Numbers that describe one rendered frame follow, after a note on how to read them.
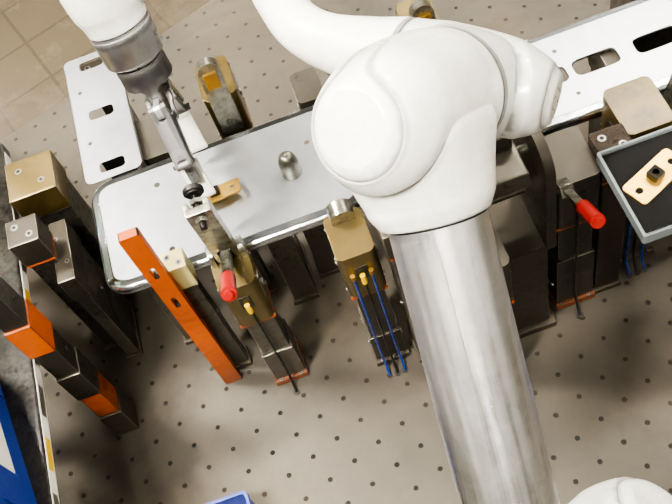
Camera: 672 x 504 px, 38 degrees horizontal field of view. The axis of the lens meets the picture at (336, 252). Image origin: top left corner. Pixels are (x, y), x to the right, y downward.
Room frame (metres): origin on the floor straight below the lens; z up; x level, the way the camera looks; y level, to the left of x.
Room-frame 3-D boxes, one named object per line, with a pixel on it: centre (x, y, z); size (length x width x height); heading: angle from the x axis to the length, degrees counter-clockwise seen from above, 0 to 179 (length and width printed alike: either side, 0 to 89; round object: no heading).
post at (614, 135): (0.72, -0.41, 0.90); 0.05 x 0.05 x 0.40; 88
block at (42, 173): (1.08, 0.41, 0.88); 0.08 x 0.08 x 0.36; 88
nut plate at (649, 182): (0.60, -0.41, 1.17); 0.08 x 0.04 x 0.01; 113
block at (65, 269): (0.97, 0.41, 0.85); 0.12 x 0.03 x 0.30; 178
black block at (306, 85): (1.13, -0.06, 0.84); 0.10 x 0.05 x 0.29; 178
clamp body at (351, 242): (0.74, -0.03, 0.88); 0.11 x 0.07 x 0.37; 178
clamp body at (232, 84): (1.16, 0.08, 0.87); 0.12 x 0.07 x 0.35; 178
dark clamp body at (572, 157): (0.72, -0.35, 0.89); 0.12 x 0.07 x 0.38; 178
